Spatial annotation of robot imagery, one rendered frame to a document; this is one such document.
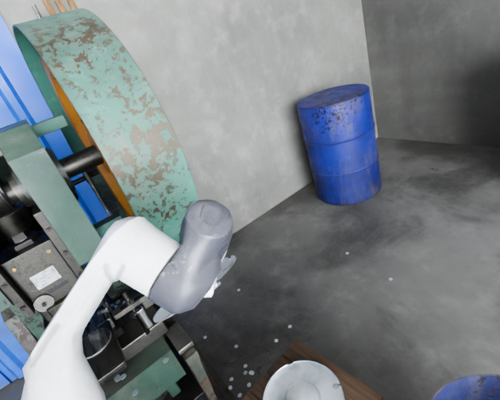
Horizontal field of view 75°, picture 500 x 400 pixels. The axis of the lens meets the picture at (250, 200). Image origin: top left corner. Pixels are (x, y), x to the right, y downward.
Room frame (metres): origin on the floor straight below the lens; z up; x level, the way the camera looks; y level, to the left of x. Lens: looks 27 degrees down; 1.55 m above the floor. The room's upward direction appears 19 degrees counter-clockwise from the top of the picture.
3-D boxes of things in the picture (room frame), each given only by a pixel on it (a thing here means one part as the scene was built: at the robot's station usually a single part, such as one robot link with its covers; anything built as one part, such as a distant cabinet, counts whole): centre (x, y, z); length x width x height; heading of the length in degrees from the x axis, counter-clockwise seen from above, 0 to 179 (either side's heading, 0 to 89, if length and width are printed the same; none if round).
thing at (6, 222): (0.99, 0.73, 1.27); 0.21 x 0.12 x 0.34; 27
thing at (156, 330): (0.99, 0.73, 0.68); 0.45 x 0.30 x 0.06; 117
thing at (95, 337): (0.83, 0.65, 0.72); 0.25 x 0.14 x 0.14; 27
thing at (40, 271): (0.95, 0.71, 1.04); 0.17 x 0.15 x 0.30; 27
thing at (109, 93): (1.23, 0.48, 1.33); 1.03 x 0.28 x 0.82; 27
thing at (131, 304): (1.06, 0.58, 0.76); 0.17 x 0.06 x 0.10; 117
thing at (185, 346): (1.23, 0.56, 0.45); 0.92 x 0.12 x 0.90; 27
